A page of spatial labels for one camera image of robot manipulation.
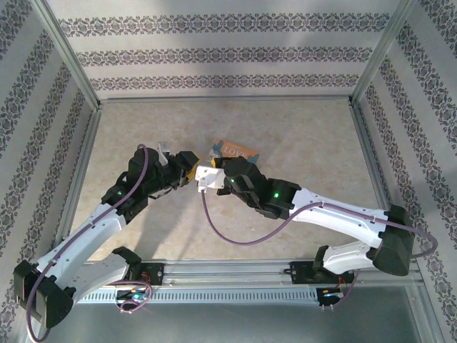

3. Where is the printed cardboard box with lettering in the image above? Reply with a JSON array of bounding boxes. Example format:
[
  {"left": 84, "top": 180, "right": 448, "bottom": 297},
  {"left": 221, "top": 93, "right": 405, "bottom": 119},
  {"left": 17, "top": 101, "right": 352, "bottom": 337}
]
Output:
[{"left": 208, "top": 138, "right": 261, "bottom": 166}]

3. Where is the left control board with LED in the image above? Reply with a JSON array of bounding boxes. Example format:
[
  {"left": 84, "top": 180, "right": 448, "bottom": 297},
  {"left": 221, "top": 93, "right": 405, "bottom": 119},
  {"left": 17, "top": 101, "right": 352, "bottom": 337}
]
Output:
[{"left": 116, "top": 289, "right": 147, "bottom": 303}]

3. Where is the control board with led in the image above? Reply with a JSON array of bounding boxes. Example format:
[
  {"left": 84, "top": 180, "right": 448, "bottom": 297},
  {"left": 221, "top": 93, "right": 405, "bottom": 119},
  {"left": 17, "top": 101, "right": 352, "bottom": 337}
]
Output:
[
  {"left": 319, "top": 287, "right": 343, "bottom": 301},
  {"left": 116, "top": 289, "right": 147, "bottom": 303}
]

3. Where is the right control board with LED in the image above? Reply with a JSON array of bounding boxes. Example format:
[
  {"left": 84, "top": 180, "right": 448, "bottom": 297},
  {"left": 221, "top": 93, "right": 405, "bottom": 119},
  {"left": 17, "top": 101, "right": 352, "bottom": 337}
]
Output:
[{"left": 319, "top": 287, "right": 343, "bottom": 301}]

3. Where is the grey sheet metal panel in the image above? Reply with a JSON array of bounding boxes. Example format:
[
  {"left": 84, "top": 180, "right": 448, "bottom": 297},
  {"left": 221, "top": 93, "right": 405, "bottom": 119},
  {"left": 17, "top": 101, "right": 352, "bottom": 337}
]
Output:
[{"left": 21, "top": 285, "right": 435, "bottom": 343}]

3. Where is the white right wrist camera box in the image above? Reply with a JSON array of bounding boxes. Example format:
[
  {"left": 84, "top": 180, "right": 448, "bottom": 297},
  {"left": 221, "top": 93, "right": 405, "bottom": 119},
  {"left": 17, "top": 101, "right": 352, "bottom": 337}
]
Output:
[{"left": 194, "top": 164, "right": 226, "bottom": 193}]

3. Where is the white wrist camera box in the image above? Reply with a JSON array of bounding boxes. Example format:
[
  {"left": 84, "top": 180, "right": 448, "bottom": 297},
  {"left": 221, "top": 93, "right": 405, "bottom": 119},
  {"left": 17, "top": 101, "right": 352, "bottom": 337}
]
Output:
[
  {"left": 194, "top": 164, "right": 226, "bottom": 193},
  {"left": 156, "top": 141, "right": 173, "bottom": 167}
]

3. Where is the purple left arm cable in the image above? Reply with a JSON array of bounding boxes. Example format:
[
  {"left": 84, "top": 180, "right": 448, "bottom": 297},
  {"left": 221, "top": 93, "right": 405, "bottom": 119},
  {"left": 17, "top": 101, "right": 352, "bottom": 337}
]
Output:
[{"left": 26, "top": 143, "right": 151, "bottom": 342}]

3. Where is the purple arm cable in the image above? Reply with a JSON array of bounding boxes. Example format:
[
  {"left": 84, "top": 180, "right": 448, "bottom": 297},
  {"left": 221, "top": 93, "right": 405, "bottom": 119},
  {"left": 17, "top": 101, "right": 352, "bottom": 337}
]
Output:
[
  {"left": 201, "top": 189, "right": 439, "bottom": 260},
  {"left": 26, "top": 143, "right": 151, "bottom": 342}
]

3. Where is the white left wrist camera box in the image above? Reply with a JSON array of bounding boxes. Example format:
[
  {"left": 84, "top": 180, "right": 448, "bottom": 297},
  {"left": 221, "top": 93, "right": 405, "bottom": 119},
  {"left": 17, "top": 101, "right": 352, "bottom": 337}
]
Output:
[{"left": 156, "top": 141, "right": 173, "bottom": 167}]

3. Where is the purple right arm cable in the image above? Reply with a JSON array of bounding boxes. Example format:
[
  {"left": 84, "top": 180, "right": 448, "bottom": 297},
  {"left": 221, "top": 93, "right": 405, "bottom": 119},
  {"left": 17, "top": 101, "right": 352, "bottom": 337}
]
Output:
[{"left": 201, "top": 189, "right": 439, "bottom": 260}]

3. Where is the aluminium back frame rail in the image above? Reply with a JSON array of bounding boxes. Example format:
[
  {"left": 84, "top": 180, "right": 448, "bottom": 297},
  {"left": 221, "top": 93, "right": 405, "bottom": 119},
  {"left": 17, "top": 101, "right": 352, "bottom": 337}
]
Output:
[{"left": 98, "top": 94, "right": 353, "bottom": 105}]

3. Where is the aluminium left side rail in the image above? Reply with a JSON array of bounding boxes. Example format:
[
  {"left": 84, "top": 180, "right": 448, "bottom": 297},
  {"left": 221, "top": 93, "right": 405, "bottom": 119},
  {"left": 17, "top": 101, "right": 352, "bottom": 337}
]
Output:
[{"left": 51, "top": 106, "right": 104, "bottom": 251}]

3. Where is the aluminium front frame beam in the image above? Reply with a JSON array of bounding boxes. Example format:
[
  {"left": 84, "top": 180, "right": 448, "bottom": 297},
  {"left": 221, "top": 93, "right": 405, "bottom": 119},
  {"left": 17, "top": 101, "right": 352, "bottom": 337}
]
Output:
[{"left": 81, "top": 259, "right": 424, "bottom": 289}]

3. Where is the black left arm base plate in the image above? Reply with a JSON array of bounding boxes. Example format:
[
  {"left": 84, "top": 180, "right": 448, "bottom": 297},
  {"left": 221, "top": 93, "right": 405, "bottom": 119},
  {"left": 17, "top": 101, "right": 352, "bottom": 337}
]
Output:
[{"left": 126, "top": 262, "right": 166, "bottom": 287}]

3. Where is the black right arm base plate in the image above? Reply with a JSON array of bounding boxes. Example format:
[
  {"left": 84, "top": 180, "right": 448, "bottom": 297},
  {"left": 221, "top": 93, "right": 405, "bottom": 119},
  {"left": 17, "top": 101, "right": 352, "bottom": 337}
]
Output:
[{"left": 289, "top": 261, "right": 358, "bottom": 286}]

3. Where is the grey slotted cable duct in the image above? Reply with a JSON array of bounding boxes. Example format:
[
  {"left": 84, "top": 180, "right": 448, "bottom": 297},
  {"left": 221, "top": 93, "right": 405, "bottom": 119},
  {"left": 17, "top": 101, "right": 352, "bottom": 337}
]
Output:
[{"left": 76, "top": 287, "right": 318, "bottom": 304}]

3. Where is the aluminium right side rail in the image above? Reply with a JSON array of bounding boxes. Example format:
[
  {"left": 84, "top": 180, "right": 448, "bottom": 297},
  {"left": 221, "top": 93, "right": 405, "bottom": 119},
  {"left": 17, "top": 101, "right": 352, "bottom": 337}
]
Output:
[{"left": 349, "top": 103, "right": 397, "bottom": 215}]

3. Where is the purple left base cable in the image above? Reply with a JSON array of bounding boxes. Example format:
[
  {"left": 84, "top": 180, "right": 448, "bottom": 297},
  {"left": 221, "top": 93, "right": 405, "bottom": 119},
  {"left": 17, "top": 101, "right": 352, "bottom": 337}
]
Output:
[{"left": 114, "top": 280, "right": 153, "bottom": 315}]

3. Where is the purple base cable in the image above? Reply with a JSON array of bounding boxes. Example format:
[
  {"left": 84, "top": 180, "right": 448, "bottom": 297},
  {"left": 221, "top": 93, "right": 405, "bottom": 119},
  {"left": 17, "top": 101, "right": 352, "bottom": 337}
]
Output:
[
  {"left": 321, "top": 269, "right": 360, "bottom": 312},
  {"left": 114, "top": 280, "right": 153, "bottom": 315}
]

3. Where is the aluminium left corner post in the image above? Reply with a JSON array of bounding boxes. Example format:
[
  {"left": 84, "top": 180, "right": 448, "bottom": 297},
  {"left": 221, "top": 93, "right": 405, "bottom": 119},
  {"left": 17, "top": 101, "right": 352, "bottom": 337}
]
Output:
[{"left": 34, "top": 0, "right": 104, "bottom": 111}]

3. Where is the aluminium corner post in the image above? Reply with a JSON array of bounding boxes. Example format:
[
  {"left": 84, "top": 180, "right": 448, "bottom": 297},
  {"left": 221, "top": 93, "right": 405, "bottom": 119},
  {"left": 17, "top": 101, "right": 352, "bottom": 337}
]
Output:
[
  {"left": 349, "top": 0, "right": 418, "bottom": 106},
  {"left": 34, "top": 0, "right": 104, "bottom": 111}
]

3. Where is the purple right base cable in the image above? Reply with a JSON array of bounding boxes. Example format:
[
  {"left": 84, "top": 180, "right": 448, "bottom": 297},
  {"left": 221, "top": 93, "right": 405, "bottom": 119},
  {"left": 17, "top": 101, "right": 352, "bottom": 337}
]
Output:
[{"left": 321, "top": 269, "right": 360, "bottom": 312}]

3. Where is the aluminium right corner post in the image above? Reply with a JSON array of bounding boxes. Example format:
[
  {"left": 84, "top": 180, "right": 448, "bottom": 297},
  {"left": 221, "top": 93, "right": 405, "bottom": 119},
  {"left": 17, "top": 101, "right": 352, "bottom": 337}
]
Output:
[{"left": 349, "top": 0, "right": 418, "bottom": 106}]

